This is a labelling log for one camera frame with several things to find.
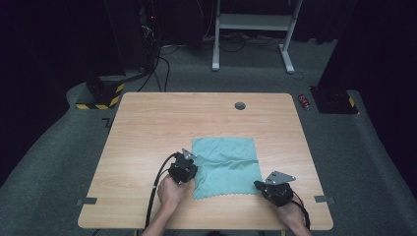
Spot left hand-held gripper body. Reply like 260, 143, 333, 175
168, 147, 198, 184

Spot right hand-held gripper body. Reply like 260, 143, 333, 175
264, 170, 297, 207

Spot light blue cloth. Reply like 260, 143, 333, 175
191, 137, 264, 201

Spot person's left hand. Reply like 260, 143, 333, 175
156, 174, 193, 211

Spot person's right hand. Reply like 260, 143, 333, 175
274, 199, 307, 229

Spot grey tape strip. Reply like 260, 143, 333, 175
76, 197, 98, 207
314, 195, 335, 205

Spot red can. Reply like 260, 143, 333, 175
297, 93, 311, 111

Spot black stand base yellow mark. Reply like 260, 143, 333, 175
309, 86, 359, 115

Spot black yellow striped stand base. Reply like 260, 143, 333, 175
75, 76, 126, 111

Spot dark computer tower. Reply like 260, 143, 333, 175
137, 0, 162, 71

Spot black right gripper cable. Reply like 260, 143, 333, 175
289, 191, 311, 230

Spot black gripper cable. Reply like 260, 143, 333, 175
145, 152, 178, 230
289, 191, 311, 230

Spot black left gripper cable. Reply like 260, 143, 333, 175
145, 152, 178, 230

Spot black floor cables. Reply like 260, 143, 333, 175
137, 45, 180, 93

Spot cables under desk frame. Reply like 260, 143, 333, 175
203, 31, 283, 53

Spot white metal desk frame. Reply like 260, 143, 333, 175
211, 0, 304, 75

